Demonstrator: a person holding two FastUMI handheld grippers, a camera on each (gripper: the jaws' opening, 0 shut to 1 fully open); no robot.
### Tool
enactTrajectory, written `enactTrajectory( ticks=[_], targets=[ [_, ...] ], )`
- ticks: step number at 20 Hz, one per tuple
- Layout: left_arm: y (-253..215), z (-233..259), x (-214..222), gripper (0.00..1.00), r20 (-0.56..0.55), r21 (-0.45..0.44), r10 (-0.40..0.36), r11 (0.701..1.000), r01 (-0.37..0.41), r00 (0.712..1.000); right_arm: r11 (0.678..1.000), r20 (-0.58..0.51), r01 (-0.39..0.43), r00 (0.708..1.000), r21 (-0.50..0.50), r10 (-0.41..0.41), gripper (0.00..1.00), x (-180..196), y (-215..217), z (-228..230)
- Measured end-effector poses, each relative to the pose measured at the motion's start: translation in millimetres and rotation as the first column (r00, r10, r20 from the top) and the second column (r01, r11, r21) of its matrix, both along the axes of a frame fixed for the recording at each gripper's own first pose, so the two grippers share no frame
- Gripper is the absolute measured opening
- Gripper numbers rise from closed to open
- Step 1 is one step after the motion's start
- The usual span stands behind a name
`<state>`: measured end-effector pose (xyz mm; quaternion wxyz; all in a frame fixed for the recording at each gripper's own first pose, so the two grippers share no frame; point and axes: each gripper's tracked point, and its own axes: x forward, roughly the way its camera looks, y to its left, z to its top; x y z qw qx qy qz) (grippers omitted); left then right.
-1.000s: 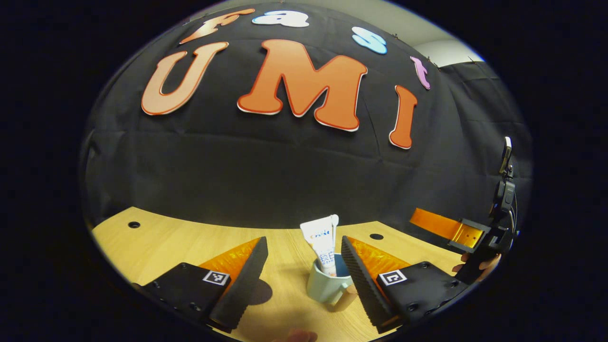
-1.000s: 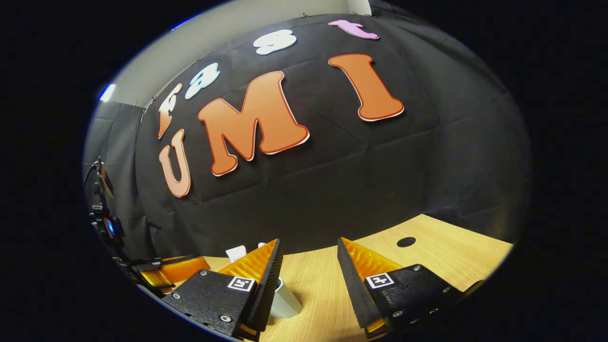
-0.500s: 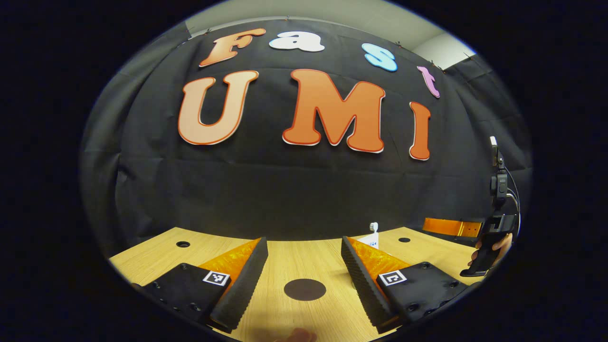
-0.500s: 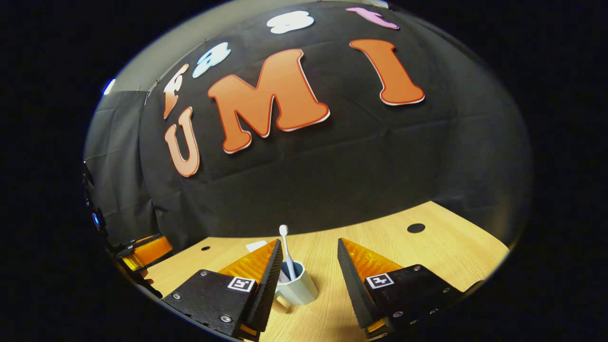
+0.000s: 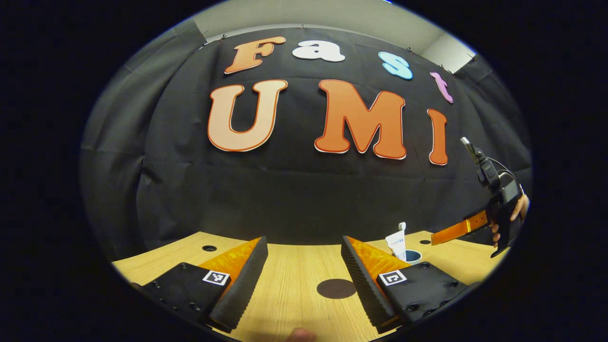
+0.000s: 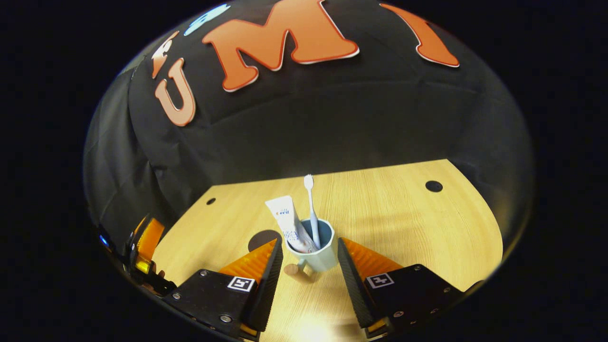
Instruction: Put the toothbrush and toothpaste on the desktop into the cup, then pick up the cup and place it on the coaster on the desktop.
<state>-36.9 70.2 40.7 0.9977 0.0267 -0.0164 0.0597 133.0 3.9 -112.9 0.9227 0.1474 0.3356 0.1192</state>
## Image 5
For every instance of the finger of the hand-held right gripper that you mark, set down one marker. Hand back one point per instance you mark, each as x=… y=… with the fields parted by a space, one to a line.
x=456 y=229

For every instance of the black backdrop cloth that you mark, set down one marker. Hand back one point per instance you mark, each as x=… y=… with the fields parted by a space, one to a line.
x=285 y=194

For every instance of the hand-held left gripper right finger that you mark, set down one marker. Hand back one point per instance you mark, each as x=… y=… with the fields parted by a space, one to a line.
x=363 y=289

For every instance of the light wooden desktop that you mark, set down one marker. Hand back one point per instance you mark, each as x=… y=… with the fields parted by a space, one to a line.
x=289 y=275

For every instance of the dark brown round coaster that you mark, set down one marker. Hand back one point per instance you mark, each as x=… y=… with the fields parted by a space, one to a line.
x=335 y=289

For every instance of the white toothpaste tube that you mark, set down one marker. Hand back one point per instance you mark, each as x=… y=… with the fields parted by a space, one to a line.
x=395 y=244

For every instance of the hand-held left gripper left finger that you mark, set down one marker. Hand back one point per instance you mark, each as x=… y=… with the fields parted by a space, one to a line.
x=240 y=294

